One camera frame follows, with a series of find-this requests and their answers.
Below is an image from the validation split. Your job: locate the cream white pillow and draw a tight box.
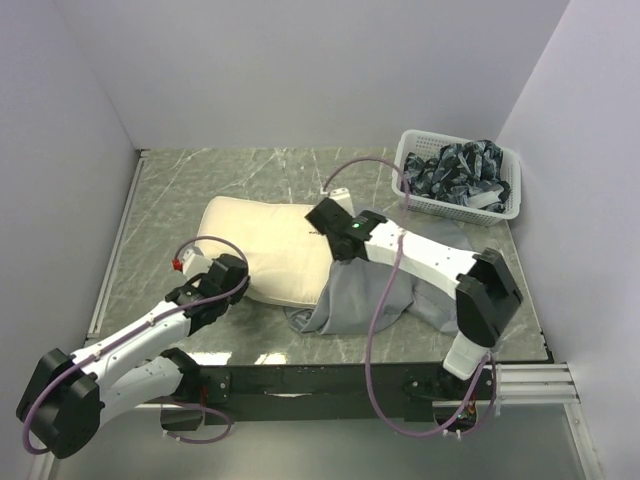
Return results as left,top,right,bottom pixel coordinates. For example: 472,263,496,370
198,196,332,308

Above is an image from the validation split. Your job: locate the grey pillowcase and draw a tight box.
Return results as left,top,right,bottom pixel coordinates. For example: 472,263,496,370
282,206,481,337

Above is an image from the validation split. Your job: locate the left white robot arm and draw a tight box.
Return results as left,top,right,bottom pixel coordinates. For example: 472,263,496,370
16,253,249,459

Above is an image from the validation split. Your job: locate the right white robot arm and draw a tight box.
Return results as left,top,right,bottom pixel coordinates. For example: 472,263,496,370
306,198,523,399

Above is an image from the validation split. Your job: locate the white plastic basket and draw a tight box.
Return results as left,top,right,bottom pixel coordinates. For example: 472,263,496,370
392,130,522,226

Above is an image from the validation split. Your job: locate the black base bar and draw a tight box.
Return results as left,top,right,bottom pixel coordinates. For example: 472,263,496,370
139,362,496,441

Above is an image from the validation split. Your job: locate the dark patterned cloth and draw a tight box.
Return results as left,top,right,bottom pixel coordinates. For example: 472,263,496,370
403,140,511,213

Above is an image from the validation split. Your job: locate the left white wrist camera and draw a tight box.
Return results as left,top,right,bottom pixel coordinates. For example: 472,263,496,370
172,247,212,279

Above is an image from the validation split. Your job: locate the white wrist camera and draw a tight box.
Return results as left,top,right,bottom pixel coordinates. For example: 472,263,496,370
172,247,212,279
322,188,355,216

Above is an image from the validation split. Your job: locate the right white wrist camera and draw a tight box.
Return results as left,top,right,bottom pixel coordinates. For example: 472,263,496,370
322,188,355,216

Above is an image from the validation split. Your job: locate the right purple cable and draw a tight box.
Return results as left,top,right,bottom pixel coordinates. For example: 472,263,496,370
321,156,499,439

